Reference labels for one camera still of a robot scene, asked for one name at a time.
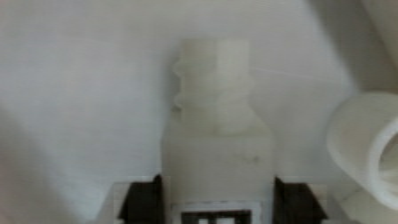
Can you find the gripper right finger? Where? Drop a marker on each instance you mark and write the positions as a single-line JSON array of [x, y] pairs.
[[295, 207]]

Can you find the white table leg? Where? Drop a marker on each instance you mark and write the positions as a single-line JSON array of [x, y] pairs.
[[217, 143]]

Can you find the white square tabletop tray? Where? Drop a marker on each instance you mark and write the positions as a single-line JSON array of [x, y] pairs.
[[87, 50]]

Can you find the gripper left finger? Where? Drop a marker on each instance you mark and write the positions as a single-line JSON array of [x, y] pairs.
[[142, 204]]

